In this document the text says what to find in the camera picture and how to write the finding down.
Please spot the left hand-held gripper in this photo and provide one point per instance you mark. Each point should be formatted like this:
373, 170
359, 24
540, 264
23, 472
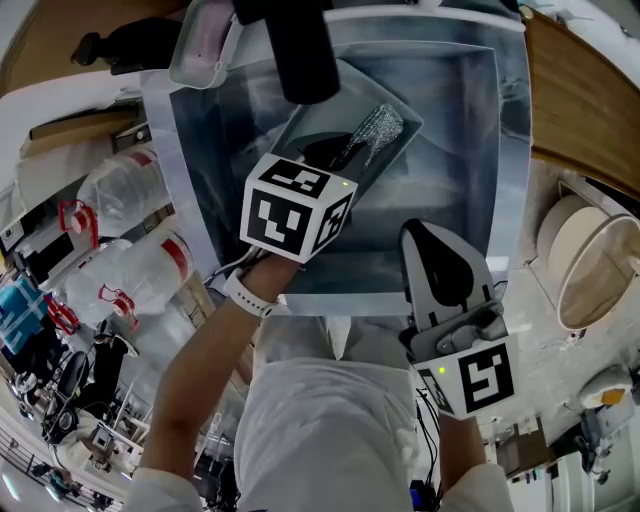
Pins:
285, 215

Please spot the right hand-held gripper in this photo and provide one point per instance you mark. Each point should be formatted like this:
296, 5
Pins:
485, 380

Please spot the pale green square tray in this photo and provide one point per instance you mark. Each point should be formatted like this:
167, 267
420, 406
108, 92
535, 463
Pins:
320, 122

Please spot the silver mesh scouring pad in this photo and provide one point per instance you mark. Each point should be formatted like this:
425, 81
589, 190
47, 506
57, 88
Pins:
380, 127

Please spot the person's left forearm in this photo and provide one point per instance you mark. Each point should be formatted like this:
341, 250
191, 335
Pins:
190, 380

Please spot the person's right forearm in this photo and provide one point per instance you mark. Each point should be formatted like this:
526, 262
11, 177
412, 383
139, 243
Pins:
462, 450

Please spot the stainless steel sink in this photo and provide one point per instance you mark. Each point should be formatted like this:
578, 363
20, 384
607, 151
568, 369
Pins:
450, 140

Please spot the black faucet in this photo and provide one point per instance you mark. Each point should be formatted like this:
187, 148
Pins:
300, 50

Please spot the round beige tub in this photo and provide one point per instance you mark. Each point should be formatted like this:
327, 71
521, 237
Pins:
585, 260

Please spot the white wristwatch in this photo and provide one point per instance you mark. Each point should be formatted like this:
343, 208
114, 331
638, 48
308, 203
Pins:
250, 297

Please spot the clear plastic soap box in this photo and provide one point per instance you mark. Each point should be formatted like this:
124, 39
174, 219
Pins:
200, 45

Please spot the person's white shirt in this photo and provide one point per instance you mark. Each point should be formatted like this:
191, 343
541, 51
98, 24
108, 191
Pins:
325, 440

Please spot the clear water jug red cap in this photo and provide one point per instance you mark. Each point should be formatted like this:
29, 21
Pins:
155, 275
125, 185
80, 295

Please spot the wooden countertop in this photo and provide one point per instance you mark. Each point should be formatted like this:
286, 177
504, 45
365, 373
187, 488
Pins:
580, 95

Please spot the black dispenser bottle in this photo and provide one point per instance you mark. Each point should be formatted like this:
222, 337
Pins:
130, 47

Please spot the brown cardboard box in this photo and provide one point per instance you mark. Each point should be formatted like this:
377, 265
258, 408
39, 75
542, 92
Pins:
80, 127

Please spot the brown wooden board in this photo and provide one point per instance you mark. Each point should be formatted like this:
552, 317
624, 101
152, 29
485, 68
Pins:
55, 40

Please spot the grey black machine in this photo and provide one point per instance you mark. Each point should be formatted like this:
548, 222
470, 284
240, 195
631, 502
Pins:
42, 255

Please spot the black office chair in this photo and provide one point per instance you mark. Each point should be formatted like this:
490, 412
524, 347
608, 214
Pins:
72, 375

